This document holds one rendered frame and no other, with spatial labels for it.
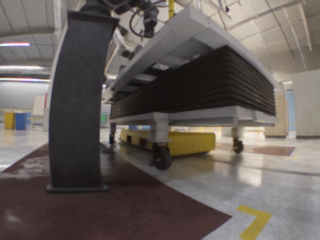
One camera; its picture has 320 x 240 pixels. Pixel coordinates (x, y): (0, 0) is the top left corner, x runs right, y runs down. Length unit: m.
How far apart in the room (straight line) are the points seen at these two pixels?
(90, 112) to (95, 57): 0.27
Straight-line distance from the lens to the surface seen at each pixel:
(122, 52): 1.79
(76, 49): 0.77
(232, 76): 0.80
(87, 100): 0.68
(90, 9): 0.98
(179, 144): 1.48
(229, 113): 0.73
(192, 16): 0.65
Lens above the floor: 0.31
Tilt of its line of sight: 3 degrees up
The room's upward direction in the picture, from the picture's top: 1 degrees clockwise
